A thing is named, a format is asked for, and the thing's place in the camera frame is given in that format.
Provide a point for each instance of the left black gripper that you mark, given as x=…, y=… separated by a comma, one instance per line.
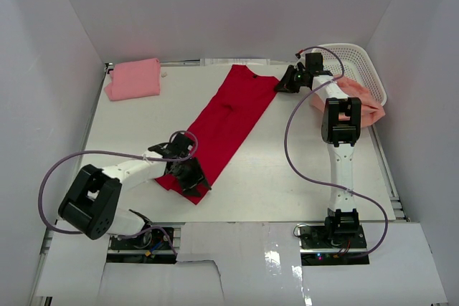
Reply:
x=187, y=186

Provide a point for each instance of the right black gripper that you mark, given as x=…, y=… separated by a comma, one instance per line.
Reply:
x=285, y=84

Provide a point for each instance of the red t shirt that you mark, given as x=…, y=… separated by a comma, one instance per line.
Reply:
x=226, y=121

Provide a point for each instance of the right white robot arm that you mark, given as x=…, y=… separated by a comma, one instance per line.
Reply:
x=340, y=130

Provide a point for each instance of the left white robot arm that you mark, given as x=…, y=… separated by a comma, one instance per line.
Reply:
x=91, y=203

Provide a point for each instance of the white plastic basket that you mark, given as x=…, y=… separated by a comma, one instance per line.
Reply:
x=359, y=67

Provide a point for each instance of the papers at table back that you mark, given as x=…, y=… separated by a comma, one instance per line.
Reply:
x=230, y=61

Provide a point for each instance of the salmon t shirt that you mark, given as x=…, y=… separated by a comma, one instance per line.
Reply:
x=371, y=110

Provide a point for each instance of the folded pink t shirt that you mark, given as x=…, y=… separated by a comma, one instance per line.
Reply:
x=131, y=80

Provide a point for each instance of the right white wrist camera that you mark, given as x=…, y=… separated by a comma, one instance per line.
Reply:
x=300, y=64

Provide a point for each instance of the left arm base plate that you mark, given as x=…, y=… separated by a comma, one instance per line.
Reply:
x=152, y=247

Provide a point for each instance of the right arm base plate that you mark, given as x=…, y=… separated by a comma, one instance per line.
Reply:
x=317, y=250

